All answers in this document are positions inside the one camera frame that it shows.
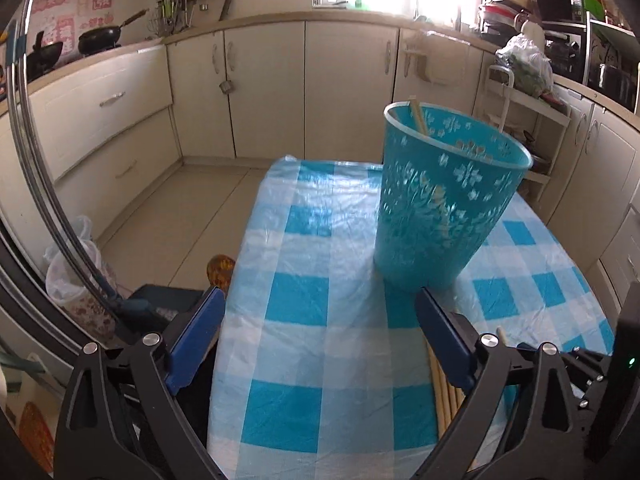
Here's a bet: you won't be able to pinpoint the white plastic jug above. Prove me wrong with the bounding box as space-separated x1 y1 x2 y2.
514 14 546 48

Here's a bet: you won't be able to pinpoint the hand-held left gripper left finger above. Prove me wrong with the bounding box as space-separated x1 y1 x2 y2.
54 286 228 480

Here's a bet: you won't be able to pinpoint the white trolley cart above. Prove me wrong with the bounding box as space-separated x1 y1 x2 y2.
481 64 572 185

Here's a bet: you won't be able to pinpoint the black countertop appliance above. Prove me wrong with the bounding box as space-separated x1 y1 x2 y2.
544 30 587 83

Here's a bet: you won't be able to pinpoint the stack of food containers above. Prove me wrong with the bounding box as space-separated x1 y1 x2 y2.
475 0 532 36

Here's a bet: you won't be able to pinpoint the teal metal frame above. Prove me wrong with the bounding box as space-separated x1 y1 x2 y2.
0 350 52 392

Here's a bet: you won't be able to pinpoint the plastic bag of greens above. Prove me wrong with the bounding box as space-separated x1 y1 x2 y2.
496 34 555 99

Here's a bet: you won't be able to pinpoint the bundle of chopsticks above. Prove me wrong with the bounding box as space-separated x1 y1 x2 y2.
407 96 451 241

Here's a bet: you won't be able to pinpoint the blue dustpan with broom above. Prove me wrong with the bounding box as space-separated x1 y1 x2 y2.
97 260 213 341

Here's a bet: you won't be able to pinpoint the black pot on shelf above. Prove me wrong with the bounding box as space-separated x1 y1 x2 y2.
589 57 640 111

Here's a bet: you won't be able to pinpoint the red orange patterned panel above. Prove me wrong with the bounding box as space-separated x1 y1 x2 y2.
19 401 54 477

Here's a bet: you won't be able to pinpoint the sliding glass door frame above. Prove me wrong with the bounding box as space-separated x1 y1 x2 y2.
0 0 131 361

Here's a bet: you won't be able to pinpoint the metal storage shelf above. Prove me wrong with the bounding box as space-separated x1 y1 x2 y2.
532 0 640 116

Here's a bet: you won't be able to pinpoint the black wok with long handle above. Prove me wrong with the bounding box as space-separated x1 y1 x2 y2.
77 7 151 57

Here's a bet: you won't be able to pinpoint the beige kitchen countertop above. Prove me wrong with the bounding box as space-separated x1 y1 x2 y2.
25 10 640 121

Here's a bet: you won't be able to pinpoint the teal perforated plastic basket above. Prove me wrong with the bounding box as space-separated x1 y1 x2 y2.
374 101 532 293

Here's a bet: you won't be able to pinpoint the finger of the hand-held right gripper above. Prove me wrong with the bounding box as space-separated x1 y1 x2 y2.
517 342 613 413

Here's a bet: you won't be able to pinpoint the black wok with short handle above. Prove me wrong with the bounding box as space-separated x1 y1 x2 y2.
24 31 65 83

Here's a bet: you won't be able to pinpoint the floral waste bin with bag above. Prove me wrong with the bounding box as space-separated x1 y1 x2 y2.
45 215 119 342

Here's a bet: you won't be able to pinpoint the orange patterned round object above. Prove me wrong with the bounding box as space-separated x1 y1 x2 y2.
206 254 237 293

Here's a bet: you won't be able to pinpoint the pink wall stickers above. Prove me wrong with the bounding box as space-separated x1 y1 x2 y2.
31 0 115 56

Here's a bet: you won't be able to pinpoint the blue white checked tablecloth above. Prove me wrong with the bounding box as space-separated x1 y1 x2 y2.
206 156 616 480

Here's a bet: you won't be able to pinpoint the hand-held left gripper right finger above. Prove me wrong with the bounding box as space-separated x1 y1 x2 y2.
410 287 586 480

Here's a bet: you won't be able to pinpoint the dark pot with glass lid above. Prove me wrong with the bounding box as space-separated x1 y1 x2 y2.
522 130 551 171

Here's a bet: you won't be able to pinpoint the green plastic board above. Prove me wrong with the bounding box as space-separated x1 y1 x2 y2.
580 0 610 25

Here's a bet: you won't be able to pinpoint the cream kitchen base cabinets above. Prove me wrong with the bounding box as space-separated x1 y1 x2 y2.
0 12 640 306

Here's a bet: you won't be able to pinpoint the wide cream drawer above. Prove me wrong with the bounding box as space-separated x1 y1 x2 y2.
52 107 183 241
27 50 173 181

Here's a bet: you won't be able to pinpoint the black microwave oven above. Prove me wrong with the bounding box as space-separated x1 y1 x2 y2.
537 0 587 25

